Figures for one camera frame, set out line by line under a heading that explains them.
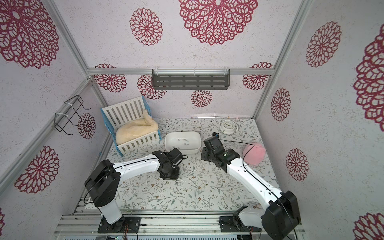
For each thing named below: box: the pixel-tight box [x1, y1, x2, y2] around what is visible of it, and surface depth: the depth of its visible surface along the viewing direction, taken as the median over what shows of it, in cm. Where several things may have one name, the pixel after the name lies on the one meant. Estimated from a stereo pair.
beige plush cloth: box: [115, 109, 159, 145], surface depth 102 cm
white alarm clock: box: [219, 119, 239, 135], surface depth 112 cm
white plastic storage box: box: [165, 131, 202, 155], surface depth 109 cm
